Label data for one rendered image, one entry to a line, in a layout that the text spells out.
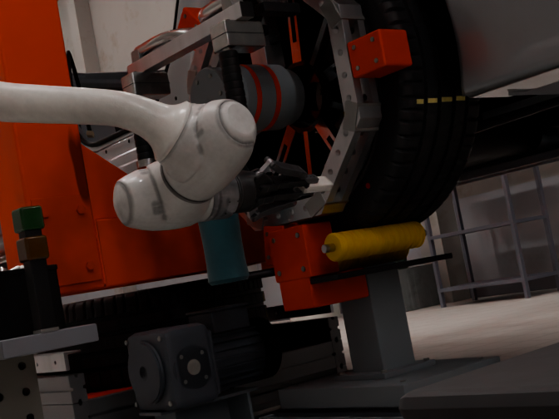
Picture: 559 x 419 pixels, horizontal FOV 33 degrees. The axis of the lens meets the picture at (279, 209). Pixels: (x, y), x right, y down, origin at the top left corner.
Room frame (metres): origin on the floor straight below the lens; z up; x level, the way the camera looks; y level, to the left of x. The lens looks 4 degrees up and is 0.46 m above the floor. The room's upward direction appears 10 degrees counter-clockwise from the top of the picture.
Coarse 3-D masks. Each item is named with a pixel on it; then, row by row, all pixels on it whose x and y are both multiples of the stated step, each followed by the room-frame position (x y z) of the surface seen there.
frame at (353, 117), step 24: (312, 0) 1.84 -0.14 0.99; (336, 0) 1.80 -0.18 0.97; (336, 24) 1.79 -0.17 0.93; (360, 24) 1.81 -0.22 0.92; (336, 48) 1.81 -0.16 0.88; (192, 72) 2.17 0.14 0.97; (360, 96) 1.79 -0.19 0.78; (360, 120) 1.79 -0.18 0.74; (336, 144) 1.84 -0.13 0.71; (360, 144) 1.85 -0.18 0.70; (336, 168) 1.85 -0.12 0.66; (360, 168) 1.89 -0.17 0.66; (336, 192) 1.89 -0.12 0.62; (264, 216) 2.05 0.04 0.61; (288, 216) 1.99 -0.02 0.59; (312, 216) 1.92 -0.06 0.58
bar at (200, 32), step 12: (228, 12) 1.74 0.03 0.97; (240, 12) 1.71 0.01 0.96; (252, 12) 1.72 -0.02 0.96; (204, 24) 1.80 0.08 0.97; (180, 36) 1.87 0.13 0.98; (192, 36) 1.83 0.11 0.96; (204, 36) 1.81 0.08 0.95; (168, 48) 1.90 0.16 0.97; (180, 48) 1.87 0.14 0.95; (192, 48) 1.87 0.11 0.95; (144, 60) 1.98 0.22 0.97; (156, 60) 1.94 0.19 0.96; (168, 60) 1.93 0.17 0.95
